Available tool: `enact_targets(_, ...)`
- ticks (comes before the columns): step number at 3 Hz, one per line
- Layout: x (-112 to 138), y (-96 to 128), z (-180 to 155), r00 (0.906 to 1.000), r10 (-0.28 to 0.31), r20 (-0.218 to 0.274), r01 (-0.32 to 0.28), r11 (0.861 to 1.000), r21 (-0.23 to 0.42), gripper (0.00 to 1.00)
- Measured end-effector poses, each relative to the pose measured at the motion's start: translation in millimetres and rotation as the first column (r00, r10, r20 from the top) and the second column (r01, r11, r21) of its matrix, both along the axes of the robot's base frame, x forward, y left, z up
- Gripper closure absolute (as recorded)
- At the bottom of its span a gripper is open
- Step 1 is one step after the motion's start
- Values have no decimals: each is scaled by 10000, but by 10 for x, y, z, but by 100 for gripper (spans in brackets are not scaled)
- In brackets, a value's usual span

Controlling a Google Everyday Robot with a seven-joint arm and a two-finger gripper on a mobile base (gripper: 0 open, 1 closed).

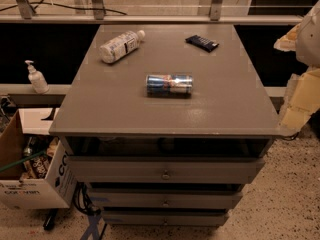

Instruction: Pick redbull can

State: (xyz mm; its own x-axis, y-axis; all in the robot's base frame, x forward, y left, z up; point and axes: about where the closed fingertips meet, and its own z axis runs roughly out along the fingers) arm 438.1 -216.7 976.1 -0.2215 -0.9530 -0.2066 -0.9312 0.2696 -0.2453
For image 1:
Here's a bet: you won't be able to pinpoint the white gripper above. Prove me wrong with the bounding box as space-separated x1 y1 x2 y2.
273 0 320 132

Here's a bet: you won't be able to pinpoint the blue silver redbull can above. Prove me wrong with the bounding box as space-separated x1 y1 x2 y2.
145 74 193 96

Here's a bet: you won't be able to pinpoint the dark snack bar wrapper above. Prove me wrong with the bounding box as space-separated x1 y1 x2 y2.
185 35 219 53

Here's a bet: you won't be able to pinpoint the grey drawer cabinet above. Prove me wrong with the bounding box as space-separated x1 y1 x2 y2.
51 25 279 227

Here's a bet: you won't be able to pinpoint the white plastic bottle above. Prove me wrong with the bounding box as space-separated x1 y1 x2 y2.
99 30 145 64

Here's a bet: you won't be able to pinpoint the white pump dispenser bottle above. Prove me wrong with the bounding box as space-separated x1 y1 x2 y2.
25 60 49 94

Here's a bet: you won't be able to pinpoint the green rod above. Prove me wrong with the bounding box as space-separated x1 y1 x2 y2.
0 150 47 172

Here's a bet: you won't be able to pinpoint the white cardboard box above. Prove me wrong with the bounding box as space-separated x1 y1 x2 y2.
0 108 76 209

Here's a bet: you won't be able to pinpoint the black floor cables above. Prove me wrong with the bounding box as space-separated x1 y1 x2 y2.
42 182 108 240

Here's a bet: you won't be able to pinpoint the black cable on ledge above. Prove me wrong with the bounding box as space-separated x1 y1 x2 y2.
0 0 128 16

